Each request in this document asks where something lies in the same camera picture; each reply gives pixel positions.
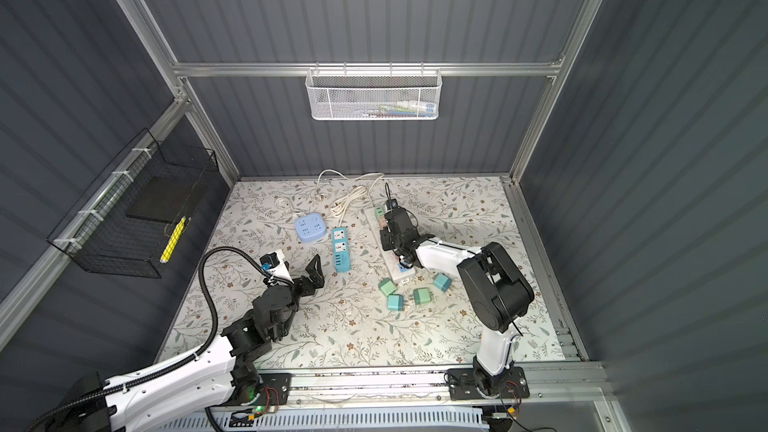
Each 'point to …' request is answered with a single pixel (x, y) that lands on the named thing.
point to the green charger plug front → (421, 295)
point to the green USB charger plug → (378, 210)
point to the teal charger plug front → (395, 302)
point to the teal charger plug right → (442, 282)
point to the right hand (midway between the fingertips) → (392, 230)
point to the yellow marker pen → (173, 239)
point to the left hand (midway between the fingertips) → (305, 261)
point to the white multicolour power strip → (390, 259)
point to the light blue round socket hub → (310, 228)
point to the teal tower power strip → (341, 250)
